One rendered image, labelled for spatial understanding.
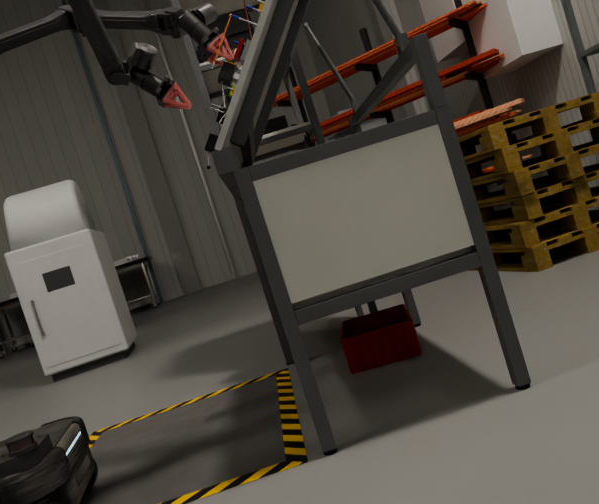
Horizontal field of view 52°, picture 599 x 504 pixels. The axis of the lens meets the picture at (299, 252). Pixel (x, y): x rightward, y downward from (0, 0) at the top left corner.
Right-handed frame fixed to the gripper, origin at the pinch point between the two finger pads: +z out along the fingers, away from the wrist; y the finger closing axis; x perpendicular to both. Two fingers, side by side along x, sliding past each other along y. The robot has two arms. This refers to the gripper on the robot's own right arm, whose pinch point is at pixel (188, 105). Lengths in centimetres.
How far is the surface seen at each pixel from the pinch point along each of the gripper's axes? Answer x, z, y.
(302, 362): 51, 66, -16
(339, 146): -3, 46, -27
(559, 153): -117, 149, 112
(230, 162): 15.3, 23.5, -24.4
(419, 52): -35, 52, -33
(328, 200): 11, 51, -24
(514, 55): -248, 129, 245
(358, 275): 23, 68, -21
